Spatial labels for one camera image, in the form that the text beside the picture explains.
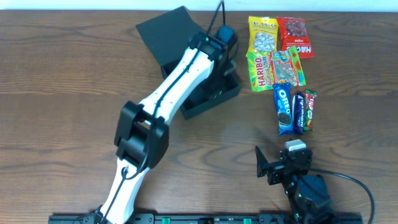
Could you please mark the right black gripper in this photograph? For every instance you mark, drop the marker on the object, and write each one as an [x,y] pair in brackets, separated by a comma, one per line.
[280,168]

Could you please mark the yellow candy bag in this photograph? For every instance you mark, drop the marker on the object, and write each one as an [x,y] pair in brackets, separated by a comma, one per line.
[263,32]

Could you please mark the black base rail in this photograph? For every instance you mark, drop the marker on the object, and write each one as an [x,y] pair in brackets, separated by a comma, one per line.
[148,218]

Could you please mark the dark blue Dairy Milk bar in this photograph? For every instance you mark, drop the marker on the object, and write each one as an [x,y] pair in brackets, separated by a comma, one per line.
[298,106]

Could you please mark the red Hacks candy bag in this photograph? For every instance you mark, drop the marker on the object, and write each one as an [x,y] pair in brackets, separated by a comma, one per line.
[293,33]

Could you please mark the green red Milo bar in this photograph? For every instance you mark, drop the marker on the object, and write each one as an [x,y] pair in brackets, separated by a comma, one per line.
[310,97]

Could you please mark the blue Oreo cookie pack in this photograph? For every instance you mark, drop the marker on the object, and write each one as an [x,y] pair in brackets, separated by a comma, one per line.
[282,105]

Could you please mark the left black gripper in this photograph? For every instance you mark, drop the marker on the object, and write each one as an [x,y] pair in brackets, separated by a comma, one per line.
[226,66]

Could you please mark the green Haribo gummy bag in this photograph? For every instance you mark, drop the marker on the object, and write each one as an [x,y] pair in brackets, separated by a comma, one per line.
[269,68]

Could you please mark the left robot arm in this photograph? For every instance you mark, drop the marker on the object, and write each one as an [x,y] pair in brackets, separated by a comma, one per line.
[142,135]

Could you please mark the black gift box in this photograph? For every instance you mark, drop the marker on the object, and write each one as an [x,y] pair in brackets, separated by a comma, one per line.
[174,37]

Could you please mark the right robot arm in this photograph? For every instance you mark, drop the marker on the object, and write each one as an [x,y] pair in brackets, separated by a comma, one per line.
[307,194]

